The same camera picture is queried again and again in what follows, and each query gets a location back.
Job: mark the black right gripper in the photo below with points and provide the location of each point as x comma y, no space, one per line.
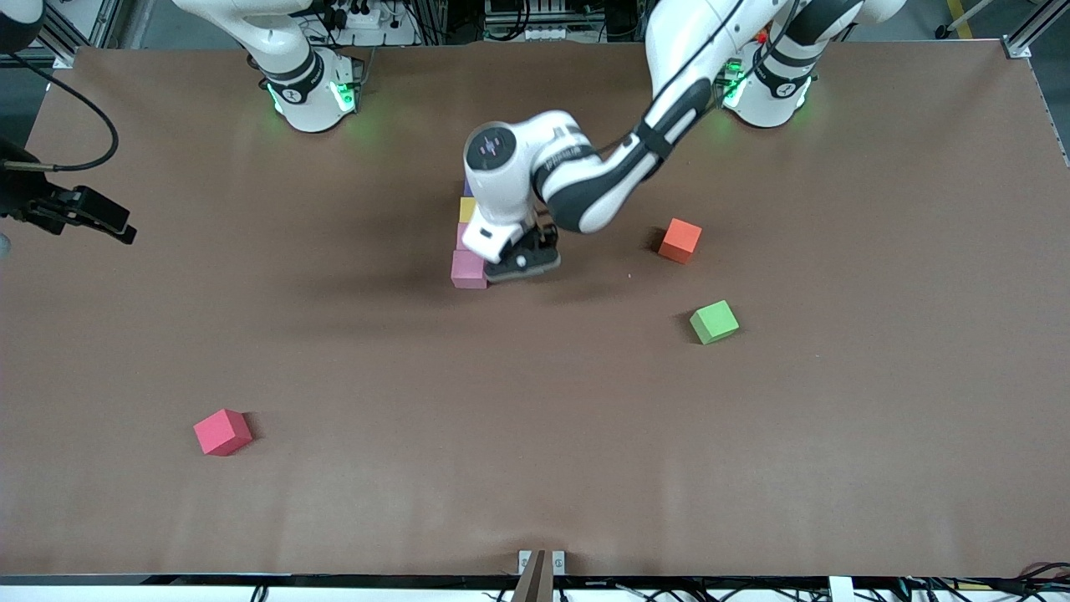
21,194

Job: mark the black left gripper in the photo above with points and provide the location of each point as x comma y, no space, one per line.
549,240

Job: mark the yellow foam cube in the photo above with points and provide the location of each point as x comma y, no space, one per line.
466,211

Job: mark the pink foam cube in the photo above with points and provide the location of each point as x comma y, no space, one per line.
461,237
468,272

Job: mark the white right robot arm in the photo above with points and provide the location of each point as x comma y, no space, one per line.
292,58

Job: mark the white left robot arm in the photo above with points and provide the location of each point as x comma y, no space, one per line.
501,184

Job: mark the orange foam cube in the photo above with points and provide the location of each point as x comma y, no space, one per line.
680,241

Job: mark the green foam cube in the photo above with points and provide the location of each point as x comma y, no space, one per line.
715,322

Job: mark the grey equipment rack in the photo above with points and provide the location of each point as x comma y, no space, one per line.
535,17

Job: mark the brown table cover mat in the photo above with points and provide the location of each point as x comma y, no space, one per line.
535,460

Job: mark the red foam cube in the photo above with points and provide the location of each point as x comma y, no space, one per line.
222,432

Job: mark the white power strip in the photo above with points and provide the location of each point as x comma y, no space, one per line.
368,21

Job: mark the small white box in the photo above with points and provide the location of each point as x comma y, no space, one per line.
841,589

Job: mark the aluminium frame post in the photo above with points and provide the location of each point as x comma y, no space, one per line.
1036,25
63,29

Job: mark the table edge camera bracket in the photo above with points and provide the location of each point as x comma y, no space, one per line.
535,577

